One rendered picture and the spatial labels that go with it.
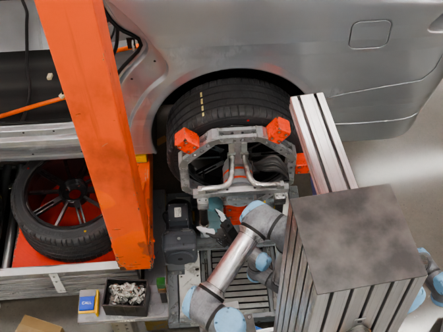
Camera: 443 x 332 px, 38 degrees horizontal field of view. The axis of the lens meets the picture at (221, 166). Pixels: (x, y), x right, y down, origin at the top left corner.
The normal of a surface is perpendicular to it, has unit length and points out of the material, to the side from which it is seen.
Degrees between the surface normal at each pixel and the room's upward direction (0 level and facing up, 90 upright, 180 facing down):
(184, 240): 0
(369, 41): 90
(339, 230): 0
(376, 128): 90
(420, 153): 0
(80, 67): 90
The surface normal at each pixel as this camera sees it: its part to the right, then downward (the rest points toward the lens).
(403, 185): -0.02, -0.59
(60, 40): 0.07, 0.80
